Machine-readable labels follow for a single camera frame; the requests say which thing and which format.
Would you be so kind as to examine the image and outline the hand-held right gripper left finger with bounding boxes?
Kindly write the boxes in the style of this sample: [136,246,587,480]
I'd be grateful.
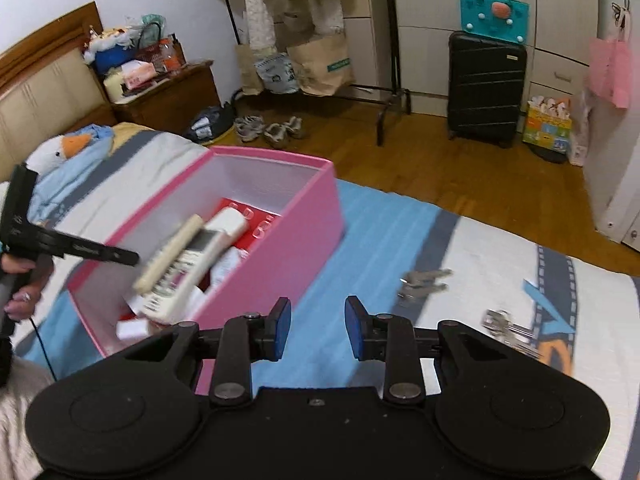
[122,297,293,407]

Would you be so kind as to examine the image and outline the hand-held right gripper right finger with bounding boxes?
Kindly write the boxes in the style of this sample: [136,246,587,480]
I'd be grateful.
[345,296,521,407]

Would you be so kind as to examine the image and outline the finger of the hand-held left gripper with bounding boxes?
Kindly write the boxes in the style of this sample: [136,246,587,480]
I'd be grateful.
[30,227,141,267]

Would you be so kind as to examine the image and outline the pink storage box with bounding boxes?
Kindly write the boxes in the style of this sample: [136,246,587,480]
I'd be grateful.
[67,146,346,393]

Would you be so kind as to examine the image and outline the beige remote control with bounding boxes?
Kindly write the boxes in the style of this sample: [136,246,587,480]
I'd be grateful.
[132,214,205,297]

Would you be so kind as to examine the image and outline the white buttoned remote control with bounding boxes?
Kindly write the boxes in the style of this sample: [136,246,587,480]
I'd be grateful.
[142,230,236,325]

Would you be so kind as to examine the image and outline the person's left hand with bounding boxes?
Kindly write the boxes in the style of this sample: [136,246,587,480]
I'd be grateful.
[0,255,53,322]

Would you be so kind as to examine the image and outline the red printed pouch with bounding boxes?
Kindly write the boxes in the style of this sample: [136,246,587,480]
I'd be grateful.
[217,197,282,253]

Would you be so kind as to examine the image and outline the small white box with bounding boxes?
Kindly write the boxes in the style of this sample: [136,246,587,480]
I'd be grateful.
[116,320,151,343]

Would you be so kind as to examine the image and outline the padded wooden headboard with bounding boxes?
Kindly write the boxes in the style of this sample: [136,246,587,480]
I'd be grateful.
[0,2,119,181]

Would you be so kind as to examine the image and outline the metal hair clip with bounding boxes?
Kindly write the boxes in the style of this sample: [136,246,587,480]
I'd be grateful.
[481,309,545,358]

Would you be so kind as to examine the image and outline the wooden nightstand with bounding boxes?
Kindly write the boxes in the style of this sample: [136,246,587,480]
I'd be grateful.
[110,60,221,136]

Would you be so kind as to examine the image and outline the blue container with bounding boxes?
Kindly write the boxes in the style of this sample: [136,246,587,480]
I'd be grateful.
[92,45,138,74]

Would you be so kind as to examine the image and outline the pink tissue pack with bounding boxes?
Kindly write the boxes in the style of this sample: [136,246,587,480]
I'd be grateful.
[122,60,157,92]

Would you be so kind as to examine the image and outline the black floor bag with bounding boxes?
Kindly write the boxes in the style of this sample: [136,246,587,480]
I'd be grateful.
[184,104,236,141]

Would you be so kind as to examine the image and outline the white fuzzy garment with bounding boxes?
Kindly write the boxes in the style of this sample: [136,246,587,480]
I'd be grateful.
[0,360,51,480]

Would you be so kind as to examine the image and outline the pair of sneakers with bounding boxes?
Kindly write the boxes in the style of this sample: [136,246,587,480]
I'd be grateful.
[234,115,265,143]

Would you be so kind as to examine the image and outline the red mesh basket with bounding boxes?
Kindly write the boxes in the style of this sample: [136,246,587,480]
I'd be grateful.
[135,35,184,74]

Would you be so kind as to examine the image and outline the mint green bag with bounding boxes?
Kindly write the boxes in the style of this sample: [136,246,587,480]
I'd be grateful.
[139,14,167,42]

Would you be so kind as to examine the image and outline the small brown paper bag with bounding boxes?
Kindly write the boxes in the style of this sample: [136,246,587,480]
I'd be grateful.
[235,42,263,96]

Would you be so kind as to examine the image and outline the white printed plastic bag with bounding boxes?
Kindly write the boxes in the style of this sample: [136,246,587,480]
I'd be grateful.
[254,54,297,93]

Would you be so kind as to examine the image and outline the large brown paper bag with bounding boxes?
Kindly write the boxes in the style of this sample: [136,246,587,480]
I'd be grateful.
[287,35,356,97]

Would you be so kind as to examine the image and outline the black suitcase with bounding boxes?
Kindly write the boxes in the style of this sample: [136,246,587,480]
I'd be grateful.
[446,30,528,148]

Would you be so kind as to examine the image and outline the colourful printed box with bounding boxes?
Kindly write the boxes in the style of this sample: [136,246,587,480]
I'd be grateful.
[522,97,573,156]

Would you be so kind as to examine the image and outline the white fleece pajamas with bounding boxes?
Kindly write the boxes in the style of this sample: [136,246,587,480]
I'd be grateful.
[240,0,348,56]

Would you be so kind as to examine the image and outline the black clothes rack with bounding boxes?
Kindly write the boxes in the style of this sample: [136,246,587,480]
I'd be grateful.
[225,0,412,147]

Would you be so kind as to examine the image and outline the clear plastic bag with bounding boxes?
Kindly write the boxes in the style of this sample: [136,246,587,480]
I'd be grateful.
[567,87,593,167]

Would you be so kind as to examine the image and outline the teal felt bag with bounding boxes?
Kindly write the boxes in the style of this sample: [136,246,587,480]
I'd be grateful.
[460,0,530,43]

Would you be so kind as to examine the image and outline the pink paper bag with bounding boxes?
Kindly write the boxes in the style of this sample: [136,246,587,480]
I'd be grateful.
[587,37,633,108]

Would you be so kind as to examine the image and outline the black cable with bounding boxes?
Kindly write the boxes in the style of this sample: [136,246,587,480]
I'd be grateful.
[27,315,57,381]

